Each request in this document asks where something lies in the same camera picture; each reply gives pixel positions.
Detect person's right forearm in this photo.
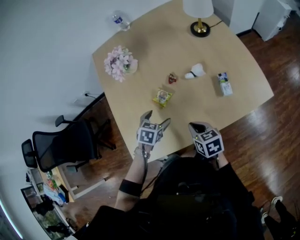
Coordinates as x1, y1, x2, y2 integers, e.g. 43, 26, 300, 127
212, 152, 229, 170

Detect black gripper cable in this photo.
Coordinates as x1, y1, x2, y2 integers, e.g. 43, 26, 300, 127
140, 145, 150, 196

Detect pink flowers in white pot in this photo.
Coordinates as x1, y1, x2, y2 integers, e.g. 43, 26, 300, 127
104, 45, 139, 83

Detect pile of colourful desk clutter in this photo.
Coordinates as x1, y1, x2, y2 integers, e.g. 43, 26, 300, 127
43, 171, 70, 204

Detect small white-legged desk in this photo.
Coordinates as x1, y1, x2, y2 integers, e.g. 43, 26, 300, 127
37, 164, 106, 203

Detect silver bracelet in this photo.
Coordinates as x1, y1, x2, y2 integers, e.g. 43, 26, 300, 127
133, 147, 150, 158

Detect white wall socket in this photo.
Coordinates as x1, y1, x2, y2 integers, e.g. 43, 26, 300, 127
74, 91, 91, 104

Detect person's left forearm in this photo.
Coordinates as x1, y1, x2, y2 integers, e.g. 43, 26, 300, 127
114, 144, 153, 209

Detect small milk carton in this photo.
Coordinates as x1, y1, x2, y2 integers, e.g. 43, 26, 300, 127
217, 72, 234, 97

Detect yellow snack packet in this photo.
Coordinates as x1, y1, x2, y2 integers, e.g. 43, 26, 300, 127
152, 87, 176, 109

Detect beige wooden table edge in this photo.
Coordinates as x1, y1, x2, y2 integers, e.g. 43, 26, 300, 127
92, 0, 275, 164

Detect black office chair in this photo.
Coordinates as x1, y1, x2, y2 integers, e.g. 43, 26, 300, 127
21, 114, 117, 173

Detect white tissue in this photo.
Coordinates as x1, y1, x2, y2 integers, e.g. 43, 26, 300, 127
184, 62, 207, 80

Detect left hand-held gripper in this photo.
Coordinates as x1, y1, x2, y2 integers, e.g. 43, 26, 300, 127
136, 110, 172, 148

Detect person's black top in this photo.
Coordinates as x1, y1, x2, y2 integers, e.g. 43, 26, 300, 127
77, 156, 265, 240

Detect clear plastic water bottle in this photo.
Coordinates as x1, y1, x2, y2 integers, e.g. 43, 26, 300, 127
110, 9, 131, 31

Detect white shoe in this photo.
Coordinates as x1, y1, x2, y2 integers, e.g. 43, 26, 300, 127
270, 196, 284, 211
260, 210, 270, 225

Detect black trouser legs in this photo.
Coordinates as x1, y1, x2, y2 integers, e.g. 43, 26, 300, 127
263, 200, 300, 240

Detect white shade brass table lamp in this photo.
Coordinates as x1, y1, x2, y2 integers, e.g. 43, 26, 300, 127
182, 0, 214, 38

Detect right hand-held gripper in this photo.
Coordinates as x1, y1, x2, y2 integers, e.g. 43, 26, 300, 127
188, 121, 225, 160

